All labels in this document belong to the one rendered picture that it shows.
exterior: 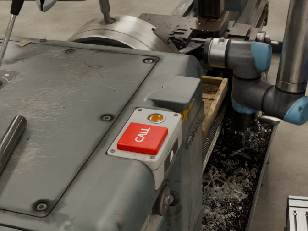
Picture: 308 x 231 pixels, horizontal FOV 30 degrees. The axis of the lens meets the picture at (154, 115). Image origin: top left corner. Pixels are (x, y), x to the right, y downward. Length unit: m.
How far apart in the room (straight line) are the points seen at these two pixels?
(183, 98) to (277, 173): 1.96
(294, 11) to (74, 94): 0.61
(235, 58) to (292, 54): 0.15
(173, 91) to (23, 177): 0.31
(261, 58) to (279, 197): 1.36
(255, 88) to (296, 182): 1.38
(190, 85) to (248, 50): 0.50
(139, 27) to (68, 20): 3.40
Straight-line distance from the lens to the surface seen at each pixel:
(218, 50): 1.47
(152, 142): 0.82
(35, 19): 4.76
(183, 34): 1.55
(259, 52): 1.46
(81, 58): 1.10
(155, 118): 0.89
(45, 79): 1.03
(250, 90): 1.50
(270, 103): 1.47
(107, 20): 1.30
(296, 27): 1.38
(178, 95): 0.95
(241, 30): 1.91
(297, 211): 2.31
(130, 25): 1.28
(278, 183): 2.81
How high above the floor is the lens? 1.73
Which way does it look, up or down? 32 degrees down
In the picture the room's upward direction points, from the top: 2 degrees counter-clockwise
